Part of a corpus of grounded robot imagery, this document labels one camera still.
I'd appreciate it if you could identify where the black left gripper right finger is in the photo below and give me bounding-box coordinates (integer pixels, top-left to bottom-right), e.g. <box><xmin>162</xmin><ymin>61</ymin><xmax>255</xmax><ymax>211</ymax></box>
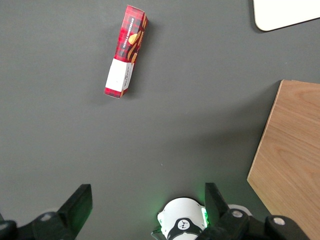
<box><xmin>197</xmin><ymin>182</ymin><xmax>268</xmax><ymax>240</ymax></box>

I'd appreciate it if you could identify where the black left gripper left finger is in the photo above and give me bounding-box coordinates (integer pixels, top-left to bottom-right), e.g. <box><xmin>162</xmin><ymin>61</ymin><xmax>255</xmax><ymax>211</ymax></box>
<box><xmin>18</xmin><ymin>184</ymin><xmax>93</xmax><ymax>240</ymax></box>

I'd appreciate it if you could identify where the red plaid cookie box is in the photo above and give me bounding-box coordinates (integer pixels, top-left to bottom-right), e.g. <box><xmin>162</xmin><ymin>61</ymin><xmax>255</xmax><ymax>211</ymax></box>
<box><xmin>103</xmin><ymin>4</ymin><xmax>150</xmax><ymax>100</ymax></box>

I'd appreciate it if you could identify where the cream plastic tray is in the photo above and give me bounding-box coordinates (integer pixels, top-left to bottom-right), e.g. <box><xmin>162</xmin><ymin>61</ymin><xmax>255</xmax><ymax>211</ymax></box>
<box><xmin>252</xmin><ymin>0</ymin><xmax>320</xmax><ymax>32</ymax></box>

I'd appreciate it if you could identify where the wooden two-drawer cabinet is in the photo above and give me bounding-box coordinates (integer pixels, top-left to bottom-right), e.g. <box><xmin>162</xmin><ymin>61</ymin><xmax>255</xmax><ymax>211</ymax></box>
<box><xmin>246</xmin><ymin>79</ymin><xmax>320</xmax><ymax>240</ymax></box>

